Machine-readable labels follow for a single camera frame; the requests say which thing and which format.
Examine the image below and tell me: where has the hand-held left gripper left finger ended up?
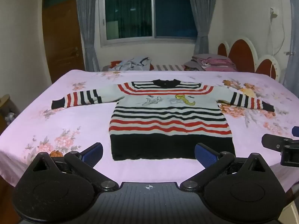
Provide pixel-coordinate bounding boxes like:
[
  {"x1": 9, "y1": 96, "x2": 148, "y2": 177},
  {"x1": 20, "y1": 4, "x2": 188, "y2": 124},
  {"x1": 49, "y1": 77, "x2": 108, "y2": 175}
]
[{"x1": 28, "y1": 142, "x2": 118, "y2": 193}]

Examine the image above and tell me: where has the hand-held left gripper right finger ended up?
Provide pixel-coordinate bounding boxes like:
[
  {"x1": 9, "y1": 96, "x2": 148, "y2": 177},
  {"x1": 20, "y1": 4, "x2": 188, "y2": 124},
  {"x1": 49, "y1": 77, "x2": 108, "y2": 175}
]
[{"x1": 180, "y1": 143, "x2": 272, "y2": 192}]

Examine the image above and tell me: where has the striped knit sweater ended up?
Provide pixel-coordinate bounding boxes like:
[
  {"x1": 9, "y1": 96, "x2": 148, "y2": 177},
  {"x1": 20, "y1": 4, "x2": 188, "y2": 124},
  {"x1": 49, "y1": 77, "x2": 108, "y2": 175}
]
[{"x1": 51, "y1": 79, "x2": 275, "y2": 161}]

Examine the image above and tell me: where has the pile of loose clothes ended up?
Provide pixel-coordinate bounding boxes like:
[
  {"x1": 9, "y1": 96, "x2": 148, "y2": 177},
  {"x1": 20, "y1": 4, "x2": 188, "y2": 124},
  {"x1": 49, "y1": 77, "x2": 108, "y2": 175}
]
[{"x1": 109, "y1": 56, "x2": 154, "y2": 72}]

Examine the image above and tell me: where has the bed with floral pink sheet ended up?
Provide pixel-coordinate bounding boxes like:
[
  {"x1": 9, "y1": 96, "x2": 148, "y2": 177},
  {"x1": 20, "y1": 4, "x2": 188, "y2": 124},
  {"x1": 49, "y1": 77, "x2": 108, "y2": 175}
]
[{"x1": 0, "y1": 69, "x2": 299, "y2": 187}]

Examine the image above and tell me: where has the red and white headboard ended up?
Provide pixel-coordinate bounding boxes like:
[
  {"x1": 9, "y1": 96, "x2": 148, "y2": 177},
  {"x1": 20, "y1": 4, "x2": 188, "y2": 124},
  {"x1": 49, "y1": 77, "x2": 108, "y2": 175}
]
[{"x1": 217, "y1": 36, "x2": 281, "y2": 83}]

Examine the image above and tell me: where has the stack of pink folded blankets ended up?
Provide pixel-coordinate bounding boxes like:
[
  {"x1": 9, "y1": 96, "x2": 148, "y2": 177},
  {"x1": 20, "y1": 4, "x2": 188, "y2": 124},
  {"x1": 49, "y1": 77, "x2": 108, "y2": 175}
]
[{"x1": 184, "y1": 54, "x2": 238, "y2": 72}]

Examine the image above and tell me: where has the striped grey bedding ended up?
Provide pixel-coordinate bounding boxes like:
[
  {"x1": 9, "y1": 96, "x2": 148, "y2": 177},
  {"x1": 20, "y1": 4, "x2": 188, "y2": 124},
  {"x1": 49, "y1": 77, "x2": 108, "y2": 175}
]
[{"x1": 152, "y1": 63, "x2": 188, "y2": 72}]

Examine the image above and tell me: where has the wooden bedside cabinet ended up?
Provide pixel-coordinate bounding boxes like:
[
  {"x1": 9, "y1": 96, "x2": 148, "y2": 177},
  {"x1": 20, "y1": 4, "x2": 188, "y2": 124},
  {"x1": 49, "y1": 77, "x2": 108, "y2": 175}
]
[{"x1": 0, "y1": 94, "x2": 20, "y2": 134}]

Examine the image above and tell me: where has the grey curtain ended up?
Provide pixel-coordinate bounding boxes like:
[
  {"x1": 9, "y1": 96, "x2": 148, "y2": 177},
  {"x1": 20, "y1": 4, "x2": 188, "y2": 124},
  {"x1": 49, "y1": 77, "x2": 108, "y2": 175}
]
[
  {"x1": 76, "y1": 0, "x2": 104, "y2": 73},
  {"x1": 186, "y1": 0, "x2": 221, "y2": 57}
]

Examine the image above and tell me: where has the brown wooden door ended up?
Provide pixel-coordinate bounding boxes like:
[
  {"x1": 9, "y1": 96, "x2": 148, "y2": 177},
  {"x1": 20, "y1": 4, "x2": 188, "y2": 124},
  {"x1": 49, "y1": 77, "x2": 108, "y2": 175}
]
[{"x1": 42, "y1": 0, "x2": 86, "y2": 85}]

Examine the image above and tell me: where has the sliding glass window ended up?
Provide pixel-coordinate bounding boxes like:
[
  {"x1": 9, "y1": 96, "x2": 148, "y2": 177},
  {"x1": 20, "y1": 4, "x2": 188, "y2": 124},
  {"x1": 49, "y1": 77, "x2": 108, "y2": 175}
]
[{"x1": 99, "y1": 0, "x2": 198, "y2": 47}]

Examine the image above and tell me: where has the white cable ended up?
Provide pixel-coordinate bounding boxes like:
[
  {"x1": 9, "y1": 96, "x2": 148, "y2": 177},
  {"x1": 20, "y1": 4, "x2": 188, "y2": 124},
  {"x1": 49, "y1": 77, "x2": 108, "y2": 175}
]
[{"x1": 267, "y1": 16, "x2": 287, "y2": 78}]

